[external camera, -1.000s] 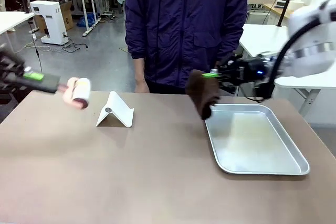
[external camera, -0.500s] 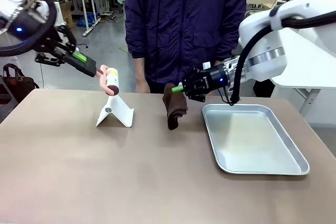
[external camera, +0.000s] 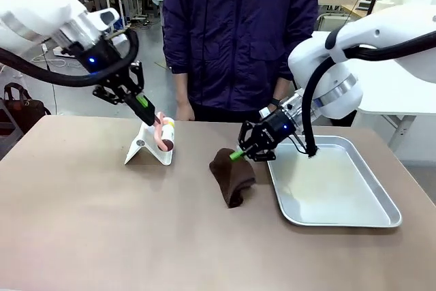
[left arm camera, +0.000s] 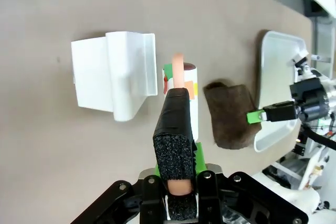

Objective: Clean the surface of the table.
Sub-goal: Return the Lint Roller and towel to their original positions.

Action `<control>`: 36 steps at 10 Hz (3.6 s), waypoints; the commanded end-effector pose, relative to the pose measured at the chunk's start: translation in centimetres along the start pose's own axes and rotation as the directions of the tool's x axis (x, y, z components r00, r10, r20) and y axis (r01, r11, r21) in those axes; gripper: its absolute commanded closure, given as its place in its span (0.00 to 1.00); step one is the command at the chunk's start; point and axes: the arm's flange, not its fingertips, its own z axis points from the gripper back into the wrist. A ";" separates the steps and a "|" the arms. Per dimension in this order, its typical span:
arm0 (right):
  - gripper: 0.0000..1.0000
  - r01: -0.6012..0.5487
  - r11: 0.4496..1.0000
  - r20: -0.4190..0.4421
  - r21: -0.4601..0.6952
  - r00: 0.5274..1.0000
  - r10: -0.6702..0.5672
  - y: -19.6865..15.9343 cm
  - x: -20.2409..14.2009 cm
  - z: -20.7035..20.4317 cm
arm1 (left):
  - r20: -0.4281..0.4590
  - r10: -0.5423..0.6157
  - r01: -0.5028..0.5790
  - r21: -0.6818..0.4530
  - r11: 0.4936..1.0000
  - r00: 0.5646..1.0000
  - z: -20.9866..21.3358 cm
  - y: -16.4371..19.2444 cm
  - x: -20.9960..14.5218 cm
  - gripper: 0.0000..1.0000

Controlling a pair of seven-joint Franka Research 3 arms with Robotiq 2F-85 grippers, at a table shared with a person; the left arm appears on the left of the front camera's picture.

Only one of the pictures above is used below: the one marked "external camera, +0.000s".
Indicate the person's left forearm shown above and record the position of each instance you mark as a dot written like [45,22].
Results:
[282,90]

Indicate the brown leather bag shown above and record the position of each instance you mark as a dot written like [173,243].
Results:
[24,107]

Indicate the white folded roller stand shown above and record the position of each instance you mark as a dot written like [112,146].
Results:
[150,149]

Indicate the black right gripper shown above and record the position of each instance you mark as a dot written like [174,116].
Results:
[277,127]

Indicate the brown cloth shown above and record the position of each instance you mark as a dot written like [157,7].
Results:
[235,178]

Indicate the person's right forearm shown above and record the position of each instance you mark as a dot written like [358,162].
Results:
[180,86]

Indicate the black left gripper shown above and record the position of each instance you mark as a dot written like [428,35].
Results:
[102,62]

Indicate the wooden background bench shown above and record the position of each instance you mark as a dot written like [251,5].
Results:
[354,10]

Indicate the black wrist watch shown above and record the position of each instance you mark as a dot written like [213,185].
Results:
[276,102]

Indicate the white power strip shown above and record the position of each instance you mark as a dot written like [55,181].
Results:
[64,51]

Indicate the person's purple jacket torso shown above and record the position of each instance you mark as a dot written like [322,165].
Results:
[238,32]

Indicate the person's left hand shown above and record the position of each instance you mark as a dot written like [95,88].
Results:
[276,107]

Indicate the silver metal tray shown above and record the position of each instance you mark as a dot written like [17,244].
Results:
[340,195]

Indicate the pink white lint roller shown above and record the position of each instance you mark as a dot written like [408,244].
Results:
[168,131]

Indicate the person's right hand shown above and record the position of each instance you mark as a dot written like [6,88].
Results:
[185,110]

